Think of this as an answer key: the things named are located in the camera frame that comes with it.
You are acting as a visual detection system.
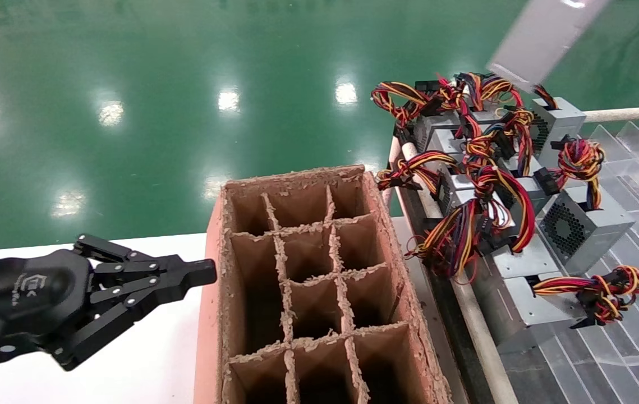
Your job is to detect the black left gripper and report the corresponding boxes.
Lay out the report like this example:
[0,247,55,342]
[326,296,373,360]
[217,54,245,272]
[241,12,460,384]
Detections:
[0,235,217,371]

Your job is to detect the grey power supply with cables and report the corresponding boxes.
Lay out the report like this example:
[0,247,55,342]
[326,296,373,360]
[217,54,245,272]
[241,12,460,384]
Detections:
[437,72,553,203]
[473,251,639,354]
[530,84,587,163]
[406,163,539,281]
[488,0,612,93]
[473,233,564,292]
[535,137,637,277]
[371,80,466,153]
[377,128,499,194]

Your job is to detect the brown cardboard box with dividers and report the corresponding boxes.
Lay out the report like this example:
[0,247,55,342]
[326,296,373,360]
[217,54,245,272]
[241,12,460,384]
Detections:
[193,164,454,404]

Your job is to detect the grey power supply units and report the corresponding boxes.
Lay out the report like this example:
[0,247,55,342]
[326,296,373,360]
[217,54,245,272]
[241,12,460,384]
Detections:
[388,103,639,404]

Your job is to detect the clear acrylic divider tray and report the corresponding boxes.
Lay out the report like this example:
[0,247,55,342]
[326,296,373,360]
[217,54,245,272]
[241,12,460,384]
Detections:
[499,121,639,404]

